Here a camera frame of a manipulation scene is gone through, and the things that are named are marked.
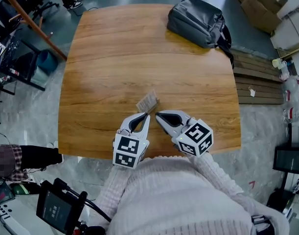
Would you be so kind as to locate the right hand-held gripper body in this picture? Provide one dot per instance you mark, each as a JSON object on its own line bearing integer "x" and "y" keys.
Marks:
{"x": 194, "y": 138}

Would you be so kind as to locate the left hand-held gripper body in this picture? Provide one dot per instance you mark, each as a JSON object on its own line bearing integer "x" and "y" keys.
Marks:
{"x": 126, "y": 147}

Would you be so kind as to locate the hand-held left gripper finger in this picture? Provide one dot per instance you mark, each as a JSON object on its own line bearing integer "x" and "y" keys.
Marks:
{"x": 146, "y": 127}
{"x": 129, "y": 121}

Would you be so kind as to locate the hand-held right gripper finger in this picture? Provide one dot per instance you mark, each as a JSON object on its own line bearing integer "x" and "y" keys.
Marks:
{"x": 181, "y": 113}
{"x": 165, "y": 125}

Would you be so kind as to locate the person's right forearm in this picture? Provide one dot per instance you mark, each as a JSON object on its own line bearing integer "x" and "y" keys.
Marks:
{"x": 213, "y": 172}

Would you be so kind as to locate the person's left forearm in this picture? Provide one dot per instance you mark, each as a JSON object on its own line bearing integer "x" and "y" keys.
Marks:
{"x": 117, "y": 182}

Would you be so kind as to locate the person's pink knitted sweater torso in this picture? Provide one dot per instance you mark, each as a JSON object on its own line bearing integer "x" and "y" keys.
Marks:
{"x": 178, "y": 199}

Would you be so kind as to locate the white paper tag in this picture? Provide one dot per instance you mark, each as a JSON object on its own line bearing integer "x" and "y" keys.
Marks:
{"x": 252, "y": 92}

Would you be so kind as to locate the dark wooden pallet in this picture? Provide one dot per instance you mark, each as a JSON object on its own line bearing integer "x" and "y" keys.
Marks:
{"x": 258, "y": 82}

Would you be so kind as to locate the grey backpack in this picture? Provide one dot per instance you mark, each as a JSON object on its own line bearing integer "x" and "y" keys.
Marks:
{"x": 195, "y": 21}

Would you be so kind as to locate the black tablet screen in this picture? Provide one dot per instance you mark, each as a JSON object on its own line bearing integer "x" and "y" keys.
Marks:
{"x": 55, "y": 208}

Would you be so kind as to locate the black monitor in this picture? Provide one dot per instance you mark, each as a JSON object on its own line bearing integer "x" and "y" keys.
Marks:
{"x": 290, "y": 159}

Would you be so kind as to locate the teal waste bin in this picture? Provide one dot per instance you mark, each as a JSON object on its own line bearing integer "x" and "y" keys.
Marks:
{"x": 45, "y": 65}

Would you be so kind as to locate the black bag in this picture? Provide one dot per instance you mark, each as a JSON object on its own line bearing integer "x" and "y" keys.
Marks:
{"x": 280, "y": 201}

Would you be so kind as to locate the pale yellow cup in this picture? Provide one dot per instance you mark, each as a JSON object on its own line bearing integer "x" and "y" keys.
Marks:
{"x": 276, "y": 63}

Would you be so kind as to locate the white control device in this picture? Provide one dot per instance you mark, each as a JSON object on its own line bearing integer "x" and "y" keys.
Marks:
{"x": 14, "y": 217}

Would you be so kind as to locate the orange wooden coat rack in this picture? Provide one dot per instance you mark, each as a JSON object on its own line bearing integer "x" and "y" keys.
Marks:
{"x": 31, "y": 26}

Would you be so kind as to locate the black office chair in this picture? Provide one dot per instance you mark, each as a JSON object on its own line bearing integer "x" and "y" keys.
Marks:
{"x": 34, "y": 1}

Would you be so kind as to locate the black metal frame desk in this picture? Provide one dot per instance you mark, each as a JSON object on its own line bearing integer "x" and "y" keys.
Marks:
{"x": 19, "y": 65}

